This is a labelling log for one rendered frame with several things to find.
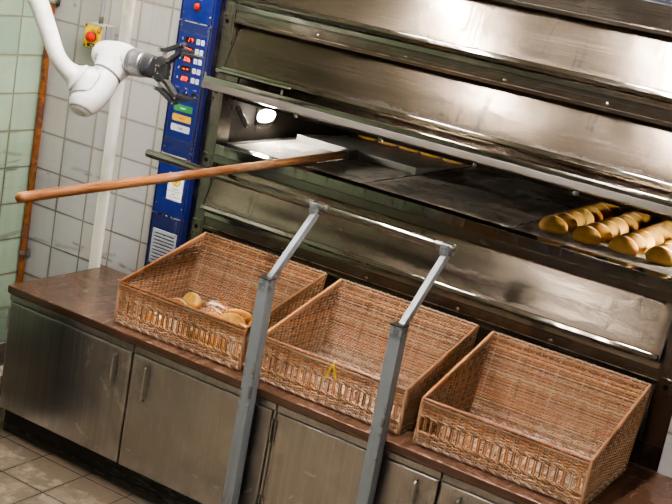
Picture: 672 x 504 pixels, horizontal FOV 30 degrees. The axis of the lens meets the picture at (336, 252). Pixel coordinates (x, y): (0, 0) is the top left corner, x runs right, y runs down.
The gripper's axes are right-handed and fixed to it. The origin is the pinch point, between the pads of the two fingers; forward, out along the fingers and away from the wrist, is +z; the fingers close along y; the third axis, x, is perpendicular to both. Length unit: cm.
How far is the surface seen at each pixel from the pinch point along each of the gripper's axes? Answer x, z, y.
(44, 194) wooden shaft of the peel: 70, 7, 30
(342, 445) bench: 0, 76, 99
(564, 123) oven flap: -55, 104, -7
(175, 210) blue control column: -53, -39, 60
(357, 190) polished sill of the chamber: -55, 35, 33
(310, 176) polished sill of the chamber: -55, 16, 33
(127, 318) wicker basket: -6, -18, 88
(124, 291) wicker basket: -5, -21, 79
